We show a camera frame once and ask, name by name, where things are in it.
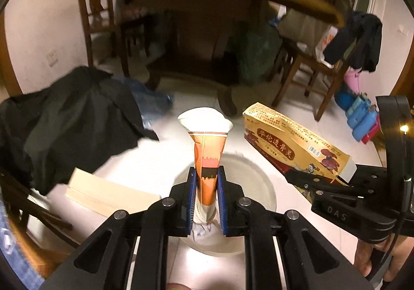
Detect brown wooden chair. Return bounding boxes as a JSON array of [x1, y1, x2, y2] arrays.
[[271, 36, 359, 122]]

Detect white orange plastic bag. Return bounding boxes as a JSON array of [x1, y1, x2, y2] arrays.
[[278, 9, 343, 68]]

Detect round wooden table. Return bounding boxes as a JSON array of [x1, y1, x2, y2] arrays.
[[92, 0, 346, 117]]

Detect pale wooden plank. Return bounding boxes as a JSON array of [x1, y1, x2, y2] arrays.
[[65, 166, 162, 220]]

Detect wooden chair under cloth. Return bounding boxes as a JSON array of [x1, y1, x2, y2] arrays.
[[0, 167, 81, 281]]

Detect black cloth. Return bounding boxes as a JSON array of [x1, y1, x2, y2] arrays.
[[0, 65, 160, 197]]

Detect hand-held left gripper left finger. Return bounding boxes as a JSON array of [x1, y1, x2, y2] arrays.
[[39, 167, 198, 290]]

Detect round beige bin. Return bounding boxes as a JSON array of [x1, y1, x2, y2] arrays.
[[170, 152, 278, 256]]

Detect orange printed paper cup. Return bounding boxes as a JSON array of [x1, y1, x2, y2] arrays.
[[177, 106, 234, 237]]

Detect person's right hand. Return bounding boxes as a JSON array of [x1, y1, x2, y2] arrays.
[[353, 236, 414, 284]]

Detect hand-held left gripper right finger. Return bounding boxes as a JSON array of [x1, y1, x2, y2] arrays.
[[217, 165, 376, 290]]

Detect long yellow medicine box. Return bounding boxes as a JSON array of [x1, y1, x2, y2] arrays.
[[242, 102, 357, 188]]

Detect dark wooden chair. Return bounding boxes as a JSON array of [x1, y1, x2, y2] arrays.
[[75, 0, 152, 77]]

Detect pink plastic container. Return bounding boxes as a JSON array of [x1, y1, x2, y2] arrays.
[[343, 68, 363, 94]]

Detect blue plastic bag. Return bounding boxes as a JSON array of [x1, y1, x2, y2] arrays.
[[121, 78, 174, 127]]

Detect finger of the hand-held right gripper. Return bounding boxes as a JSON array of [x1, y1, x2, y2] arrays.
[[284, 169, 356, 205], [348, 163, 389, 190]]

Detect green plastic bag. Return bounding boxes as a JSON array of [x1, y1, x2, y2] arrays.
[[238, 23, 283, 84]]

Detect black jacket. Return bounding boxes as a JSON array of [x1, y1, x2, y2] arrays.
[[323, 11, 383, 73]]

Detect blue plastic containers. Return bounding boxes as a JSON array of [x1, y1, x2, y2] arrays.
[[335, 91, 381, 144]]

